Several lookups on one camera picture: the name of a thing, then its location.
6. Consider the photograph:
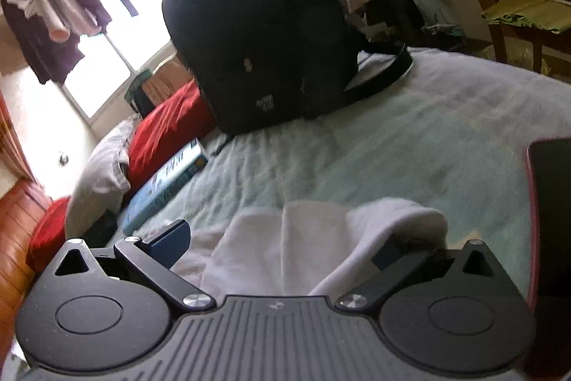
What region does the red cased smartphone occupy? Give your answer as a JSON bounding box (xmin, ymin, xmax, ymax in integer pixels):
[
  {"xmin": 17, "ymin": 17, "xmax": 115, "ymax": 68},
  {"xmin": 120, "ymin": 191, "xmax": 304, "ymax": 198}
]
[{"xmin": 525, "ymin": 137, "xmax": 571, "ymax": 381}]

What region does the red quilt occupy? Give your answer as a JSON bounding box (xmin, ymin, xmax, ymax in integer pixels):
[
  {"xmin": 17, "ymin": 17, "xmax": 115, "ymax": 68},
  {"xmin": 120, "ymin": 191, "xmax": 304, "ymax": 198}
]
[{"xmin": 27, "ymin": 80, "xmax": 216, "ymax": 271}]

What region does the cardboard box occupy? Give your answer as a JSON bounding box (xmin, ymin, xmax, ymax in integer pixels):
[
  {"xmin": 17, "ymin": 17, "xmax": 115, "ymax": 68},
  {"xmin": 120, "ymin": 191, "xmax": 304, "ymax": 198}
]
[{"xmin": 152, "ymin": 62, "xmax": 193, "ymax": 97}]

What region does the black backpack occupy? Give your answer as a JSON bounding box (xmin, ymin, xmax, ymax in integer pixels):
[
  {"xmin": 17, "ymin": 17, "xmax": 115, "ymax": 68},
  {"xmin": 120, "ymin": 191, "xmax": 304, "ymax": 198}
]
[{"xmin": 163, "ymin": 0, "xmax": 414, "ymax": 136}]

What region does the window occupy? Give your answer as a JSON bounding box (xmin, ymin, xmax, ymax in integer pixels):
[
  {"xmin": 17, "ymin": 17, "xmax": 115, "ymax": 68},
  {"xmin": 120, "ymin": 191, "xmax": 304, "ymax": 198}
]
[{"xmin": 58, "ymin": 0, "xmax": 216, "ymax": 124}]

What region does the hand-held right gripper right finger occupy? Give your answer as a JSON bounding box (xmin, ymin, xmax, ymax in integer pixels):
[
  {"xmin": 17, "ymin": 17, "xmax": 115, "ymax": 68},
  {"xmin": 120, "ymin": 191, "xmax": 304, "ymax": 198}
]
[{"xmin": 334, "ymin": 239, "xmax": 514, "ymax": 316}]

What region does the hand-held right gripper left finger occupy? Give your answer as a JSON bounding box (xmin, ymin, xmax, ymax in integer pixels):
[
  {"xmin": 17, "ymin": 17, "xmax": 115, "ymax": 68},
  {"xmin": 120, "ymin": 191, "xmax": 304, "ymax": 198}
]
[{"xmin": 54, "ymin": 219, "xmax": 218, "ymax": 316}]

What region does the green stool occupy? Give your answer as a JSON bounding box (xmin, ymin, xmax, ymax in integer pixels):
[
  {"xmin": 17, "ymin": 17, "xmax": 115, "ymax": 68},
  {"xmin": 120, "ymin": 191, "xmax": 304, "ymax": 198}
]
[{"xmin": 124, "ymin": 70, "xmax": 155, "ymax": 116}]

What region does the grey pillow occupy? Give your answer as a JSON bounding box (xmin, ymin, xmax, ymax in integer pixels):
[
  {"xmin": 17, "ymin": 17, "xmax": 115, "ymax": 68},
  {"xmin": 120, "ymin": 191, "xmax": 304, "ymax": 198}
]
[{"xmin": 65, "ymin": 115, "xmax": 142, "ymax": 240}]

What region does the yellow green cloth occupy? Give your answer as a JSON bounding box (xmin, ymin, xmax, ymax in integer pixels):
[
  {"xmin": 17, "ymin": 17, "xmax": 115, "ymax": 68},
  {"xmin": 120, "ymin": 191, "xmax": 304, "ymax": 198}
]
[{"xmin": 481, "ymin": 0, "xmax": 571, "ymax": 34}]

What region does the blue book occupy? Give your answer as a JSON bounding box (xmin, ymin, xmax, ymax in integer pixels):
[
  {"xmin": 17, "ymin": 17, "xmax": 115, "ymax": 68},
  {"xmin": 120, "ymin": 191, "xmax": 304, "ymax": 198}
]
[{"xmin": 122, "ymin": 137, "xmax": 210, "ymax": 235}]

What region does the wooden headboard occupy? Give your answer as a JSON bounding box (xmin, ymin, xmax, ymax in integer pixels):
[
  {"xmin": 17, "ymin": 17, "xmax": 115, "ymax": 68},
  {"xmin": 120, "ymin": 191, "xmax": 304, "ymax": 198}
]
[{"xmin": 0, "ymin": 179, "xmax": 55, "ymax": 339}]

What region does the orange patterned curtain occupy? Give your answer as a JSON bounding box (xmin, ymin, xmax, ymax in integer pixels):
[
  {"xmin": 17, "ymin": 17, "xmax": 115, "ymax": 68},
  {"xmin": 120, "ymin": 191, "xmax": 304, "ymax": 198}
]
[{"xmin": 0, "ymin": 91, "xmax": 37, "ymax": 186}]

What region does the white printed t-shirt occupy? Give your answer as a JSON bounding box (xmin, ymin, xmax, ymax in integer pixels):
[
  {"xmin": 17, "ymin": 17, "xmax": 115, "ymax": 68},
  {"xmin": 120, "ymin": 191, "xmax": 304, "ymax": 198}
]
[{"xmin": 134, "ymin": 198, "xmax": 449, "ymax": 298}]

